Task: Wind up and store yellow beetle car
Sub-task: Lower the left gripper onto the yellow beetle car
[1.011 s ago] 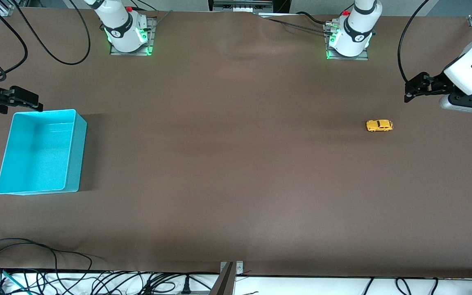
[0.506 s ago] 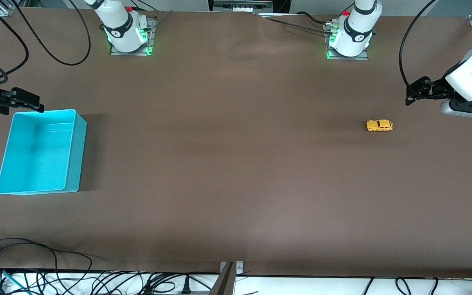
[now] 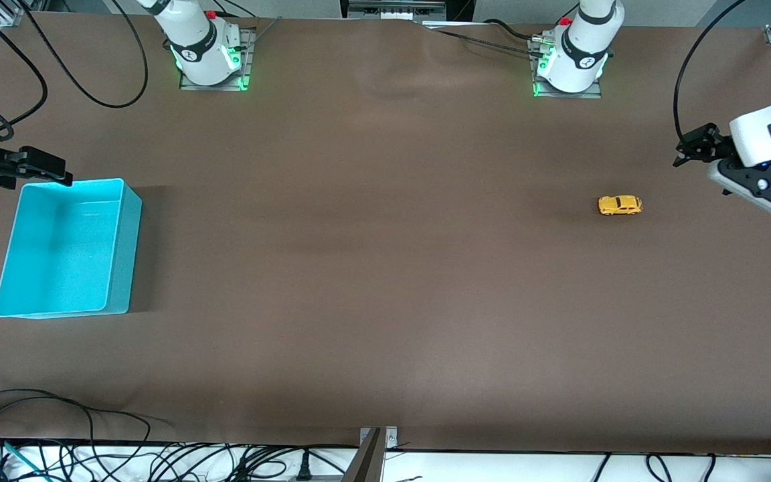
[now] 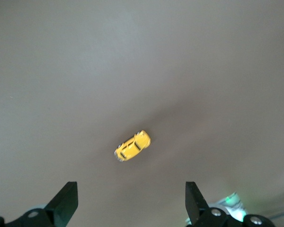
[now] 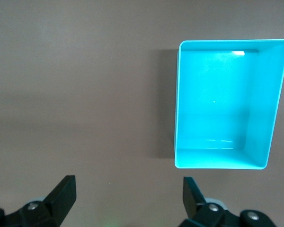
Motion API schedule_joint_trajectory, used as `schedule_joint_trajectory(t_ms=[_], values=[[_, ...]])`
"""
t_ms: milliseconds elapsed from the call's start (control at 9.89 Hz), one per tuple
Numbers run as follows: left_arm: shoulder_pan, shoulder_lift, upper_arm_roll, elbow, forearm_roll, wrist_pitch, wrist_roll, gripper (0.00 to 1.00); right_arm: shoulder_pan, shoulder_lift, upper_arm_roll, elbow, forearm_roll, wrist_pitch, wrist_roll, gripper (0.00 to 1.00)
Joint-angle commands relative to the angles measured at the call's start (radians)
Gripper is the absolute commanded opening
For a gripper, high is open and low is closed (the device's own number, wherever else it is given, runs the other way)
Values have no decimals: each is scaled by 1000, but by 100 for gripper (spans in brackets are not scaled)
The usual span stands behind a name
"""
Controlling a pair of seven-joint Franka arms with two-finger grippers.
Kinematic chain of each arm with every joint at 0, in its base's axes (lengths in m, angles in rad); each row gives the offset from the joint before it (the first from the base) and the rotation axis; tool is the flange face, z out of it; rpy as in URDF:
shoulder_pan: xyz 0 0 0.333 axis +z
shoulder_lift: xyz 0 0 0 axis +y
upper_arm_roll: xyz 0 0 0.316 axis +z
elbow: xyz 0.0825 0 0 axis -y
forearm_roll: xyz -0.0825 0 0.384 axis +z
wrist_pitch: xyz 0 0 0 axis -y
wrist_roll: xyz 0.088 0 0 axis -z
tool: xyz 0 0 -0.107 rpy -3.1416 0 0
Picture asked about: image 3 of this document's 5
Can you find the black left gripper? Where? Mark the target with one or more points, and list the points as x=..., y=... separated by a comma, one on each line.
x=715, y=147

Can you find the yellow beetle toy car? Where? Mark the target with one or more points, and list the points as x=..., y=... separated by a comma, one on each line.
x=620, y=205

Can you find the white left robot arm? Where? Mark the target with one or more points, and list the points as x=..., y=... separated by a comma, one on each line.
x=586, y=40

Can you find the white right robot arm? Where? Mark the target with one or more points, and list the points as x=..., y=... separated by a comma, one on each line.
x=195, y=33

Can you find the turquoise plastic bin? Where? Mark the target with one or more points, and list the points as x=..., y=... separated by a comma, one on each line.
x=57, y=254

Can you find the grey power strip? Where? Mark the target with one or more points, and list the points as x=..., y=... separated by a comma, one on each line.
x=395, y=10

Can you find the black power plug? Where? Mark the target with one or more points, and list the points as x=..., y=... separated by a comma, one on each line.
x=304, y=468

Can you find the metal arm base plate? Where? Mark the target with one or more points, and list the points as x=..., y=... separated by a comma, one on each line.
x=593, y=94
x=247, y=53

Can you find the metal table bracket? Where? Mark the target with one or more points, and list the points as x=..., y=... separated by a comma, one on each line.
x=391, y=438

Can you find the grey camera post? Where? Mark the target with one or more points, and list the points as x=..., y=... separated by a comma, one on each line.
x=365, y=465

